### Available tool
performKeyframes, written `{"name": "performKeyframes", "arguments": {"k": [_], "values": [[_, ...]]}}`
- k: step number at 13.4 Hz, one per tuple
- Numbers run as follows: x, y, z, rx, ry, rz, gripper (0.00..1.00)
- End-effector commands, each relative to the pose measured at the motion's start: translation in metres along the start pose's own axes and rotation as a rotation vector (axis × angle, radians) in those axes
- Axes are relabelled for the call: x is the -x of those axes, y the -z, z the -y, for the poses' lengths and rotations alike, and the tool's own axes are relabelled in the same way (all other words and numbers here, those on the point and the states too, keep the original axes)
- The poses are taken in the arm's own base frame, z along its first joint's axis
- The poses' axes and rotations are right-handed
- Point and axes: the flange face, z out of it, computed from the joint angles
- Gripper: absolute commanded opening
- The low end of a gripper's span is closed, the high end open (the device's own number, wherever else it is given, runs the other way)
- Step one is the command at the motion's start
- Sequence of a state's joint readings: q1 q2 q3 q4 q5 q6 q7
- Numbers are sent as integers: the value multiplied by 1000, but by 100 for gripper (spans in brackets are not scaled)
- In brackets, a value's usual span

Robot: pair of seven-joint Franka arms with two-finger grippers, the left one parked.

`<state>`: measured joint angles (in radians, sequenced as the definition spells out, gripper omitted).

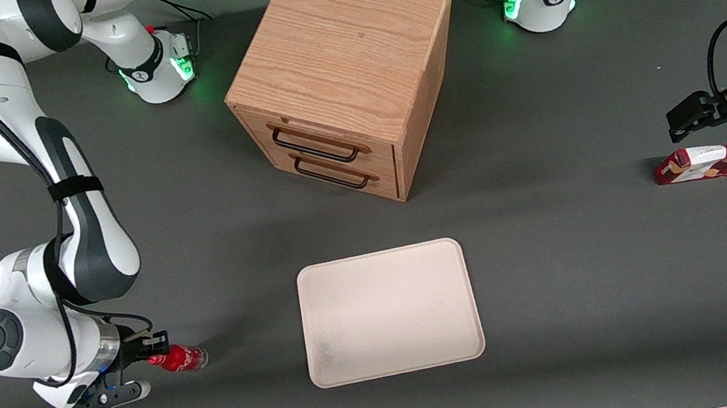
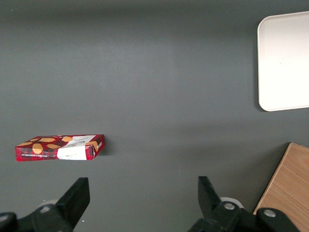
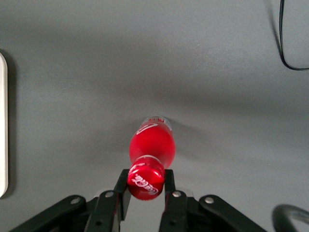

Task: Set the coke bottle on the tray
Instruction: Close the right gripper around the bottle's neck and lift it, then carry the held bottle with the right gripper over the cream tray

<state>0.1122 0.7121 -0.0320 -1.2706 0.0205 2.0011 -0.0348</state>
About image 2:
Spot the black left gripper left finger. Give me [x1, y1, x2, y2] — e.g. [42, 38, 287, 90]
[0, 177, 91, 232]

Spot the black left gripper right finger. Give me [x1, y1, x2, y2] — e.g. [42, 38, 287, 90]
[187, 176, 301, 232]

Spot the white plastic tray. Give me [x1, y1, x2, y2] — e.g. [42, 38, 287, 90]
[257, 11, 309, 112]

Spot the red tartan cookie box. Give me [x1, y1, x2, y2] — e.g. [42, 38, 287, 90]
[14, 134, 106, 162]

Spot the light wooden board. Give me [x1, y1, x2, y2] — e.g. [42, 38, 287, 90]
[253, 142, 309, 232]

